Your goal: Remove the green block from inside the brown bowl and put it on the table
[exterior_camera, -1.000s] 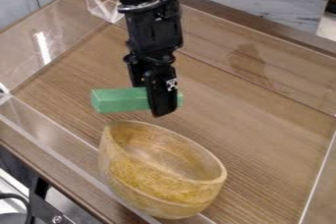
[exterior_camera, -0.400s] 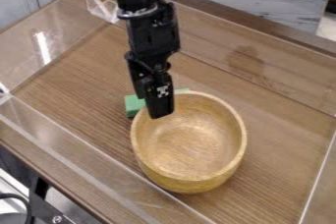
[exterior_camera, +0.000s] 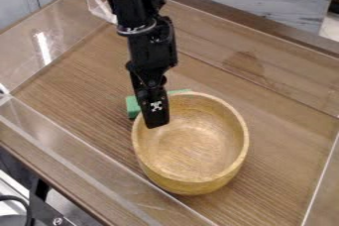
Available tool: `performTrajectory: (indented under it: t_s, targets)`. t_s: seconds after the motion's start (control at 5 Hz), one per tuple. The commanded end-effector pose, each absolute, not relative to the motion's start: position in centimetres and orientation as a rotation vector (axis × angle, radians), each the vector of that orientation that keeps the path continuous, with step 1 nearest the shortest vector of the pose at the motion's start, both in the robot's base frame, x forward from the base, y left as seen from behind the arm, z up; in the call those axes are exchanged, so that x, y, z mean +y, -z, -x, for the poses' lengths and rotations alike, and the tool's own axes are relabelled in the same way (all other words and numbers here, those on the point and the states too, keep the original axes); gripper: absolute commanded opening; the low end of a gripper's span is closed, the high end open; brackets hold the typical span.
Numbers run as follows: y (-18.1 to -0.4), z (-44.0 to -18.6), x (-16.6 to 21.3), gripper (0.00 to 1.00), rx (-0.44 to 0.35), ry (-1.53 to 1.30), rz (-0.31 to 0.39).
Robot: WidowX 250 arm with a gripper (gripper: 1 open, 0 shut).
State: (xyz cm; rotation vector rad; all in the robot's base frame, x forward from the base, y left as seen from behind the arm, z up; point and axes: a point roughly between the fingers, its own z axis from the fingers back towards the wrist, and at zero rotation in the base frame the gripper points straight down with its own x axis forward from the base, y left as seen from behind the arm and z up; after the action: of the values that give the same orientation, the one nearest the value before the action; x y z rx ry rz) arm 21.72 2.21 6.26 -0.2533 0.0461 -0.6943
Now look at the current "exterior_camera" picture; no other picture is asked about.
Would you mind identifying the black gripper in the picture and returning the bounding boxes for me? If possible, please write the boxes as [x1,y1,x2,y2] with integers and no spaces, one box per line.
[116,16,177,129]

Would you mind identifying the green rectangular block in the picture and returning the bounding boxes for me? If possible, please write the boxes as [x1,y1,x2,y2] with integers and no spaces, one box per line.
[125,89,188,119]

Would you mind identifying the brown wooden bowl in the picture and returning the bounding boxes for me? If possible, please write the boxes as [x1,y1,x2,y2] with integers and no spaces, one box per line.
[130,91,251,195]

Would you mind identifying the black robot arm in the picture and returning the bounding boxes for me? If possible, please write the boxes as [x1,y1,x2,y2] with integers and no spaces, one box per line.
[106,0,177,129]

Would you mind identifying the clear acrylic tray walls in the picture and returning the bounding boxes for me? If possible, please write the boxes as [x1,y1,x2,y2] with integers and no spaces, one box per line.
[0,0,339,226]

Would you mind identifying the clear acrylic corner bracket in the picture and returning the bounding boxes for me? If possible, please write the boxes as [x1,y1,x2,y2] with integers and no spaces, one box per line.
[85,0,117,25]

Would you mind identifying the black table leg bracket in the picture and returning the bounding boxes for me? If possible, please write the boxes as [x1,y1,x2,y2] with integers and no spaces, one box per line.
[28,178,77,226]

